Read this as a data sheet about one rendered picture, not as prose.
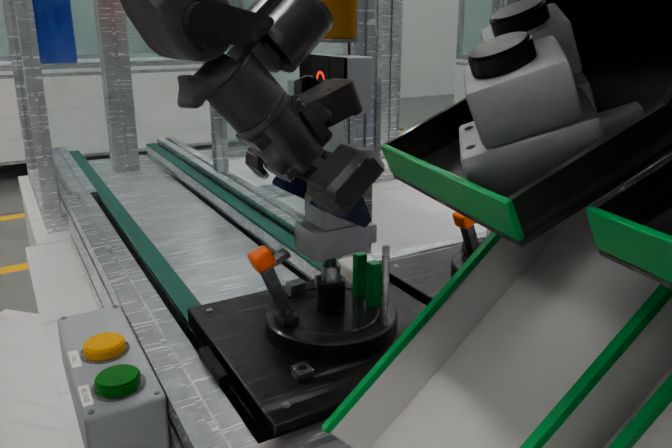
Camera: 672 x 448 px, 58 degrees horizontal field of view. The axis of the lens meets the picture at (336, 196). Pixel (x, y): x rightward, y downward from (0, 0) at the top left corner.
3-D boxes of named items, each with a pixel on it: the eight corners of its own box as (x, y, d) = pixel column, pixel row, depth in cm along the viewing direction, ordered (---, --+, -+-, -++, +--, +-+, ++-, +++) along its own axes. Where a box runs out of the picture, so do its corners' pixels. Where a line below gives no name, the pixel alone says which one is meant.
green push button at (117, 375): (100, 412, 53) (98, 392, 52) (93, 389, 56) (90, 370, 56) (146, 398, 55) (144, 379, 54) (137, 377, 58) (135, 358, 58)
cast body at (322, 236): (314, 263, 58) (313, 193, 56) (294, 249, 62) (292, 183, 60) (386, 247, 62) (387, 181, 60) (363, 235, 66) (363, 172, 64)
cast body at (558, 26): (603, 133, 31) (570, 4, 29) (518, 159, 33) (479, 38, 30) (572, 82, 39) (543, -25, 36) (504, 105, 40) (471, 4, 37)
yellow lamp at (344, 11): (330, 39, 74) (330, -3, 73) (311, 38, 78) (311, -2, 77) (364, 38, 77) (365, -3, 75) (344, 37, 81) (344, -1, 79)
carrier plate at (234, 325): (274, 447, 49) (274, 424, 48) (187, 323, 69) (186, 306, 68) (494, 366, 60) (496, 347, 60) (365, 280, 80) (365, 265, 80)
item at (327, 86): (291, 106, 53) (340, 54, 54) (258, 101, 59) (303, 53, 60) (331, 153, 56) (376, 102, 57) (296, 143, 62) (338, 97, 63)
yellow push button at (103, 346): (88, 373, 59) (85, 355, 58) (82, 354, 62) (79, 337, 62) (130, 362, 61) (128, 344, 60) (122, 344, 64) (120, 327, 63)
